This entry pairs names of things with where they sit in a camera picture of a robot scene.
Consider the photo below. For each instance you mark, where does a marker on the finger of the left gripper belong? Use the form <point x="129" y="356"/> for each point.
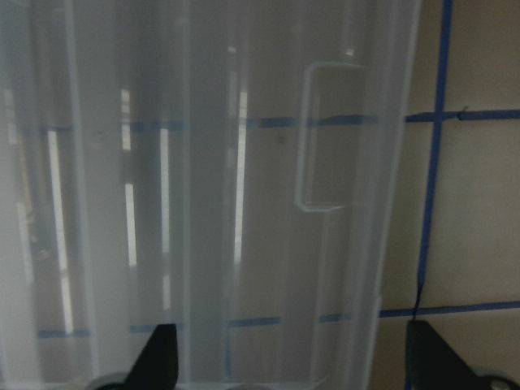
<point x="157" y="366"/>
<point x="431" y="363"/>

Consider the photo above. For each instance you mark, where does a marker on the clear plastic box lid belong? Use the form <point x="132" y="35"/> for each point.
<point x="226" y="166"/>

